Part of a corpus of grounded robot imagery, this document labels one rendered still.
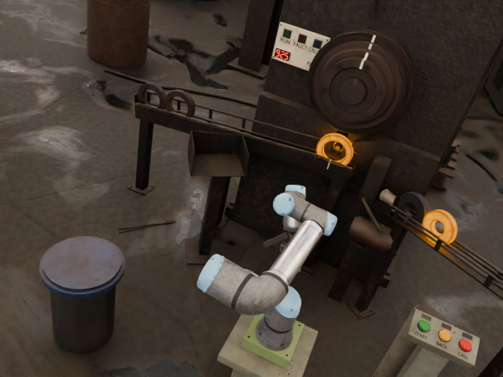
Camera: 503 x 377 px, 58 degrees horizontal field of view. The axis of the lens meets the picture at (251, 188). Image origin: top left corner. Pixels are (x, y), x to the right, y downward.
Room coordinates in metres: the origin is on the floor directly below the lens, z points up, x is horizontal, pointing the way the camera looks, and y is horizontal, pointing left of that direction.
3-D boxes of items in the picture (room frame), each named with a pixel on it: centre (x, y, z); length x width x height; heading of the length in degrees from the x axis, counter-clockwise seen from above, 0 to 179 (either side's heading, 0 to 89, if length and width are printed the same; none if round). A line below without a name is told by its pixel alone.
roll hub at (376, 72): (1.97, -0.33, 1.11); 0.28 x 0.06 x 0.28; 73
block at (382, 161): (2.01, -0.59, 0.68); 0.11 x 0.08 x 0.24; 163
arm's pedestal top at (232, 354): (1.19, -0.22, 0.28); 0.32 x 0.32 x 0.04; 75
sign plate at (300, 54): (2.27, -0.07, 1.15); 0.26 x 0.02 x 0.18; 73
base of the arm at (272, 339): (1.19, -0.22, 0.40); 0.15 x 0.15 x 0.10
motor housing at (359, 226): (1.84, -0.64, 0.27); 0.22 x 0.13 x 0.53; 73
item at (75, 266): (1.25, 0.58, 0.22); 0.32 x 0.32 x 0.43
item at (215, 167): (1.92, 0.20, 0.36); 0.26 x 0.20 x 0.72; 108
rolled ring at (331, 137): (2.07, -0.36, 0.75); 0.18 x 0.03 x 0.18; 74
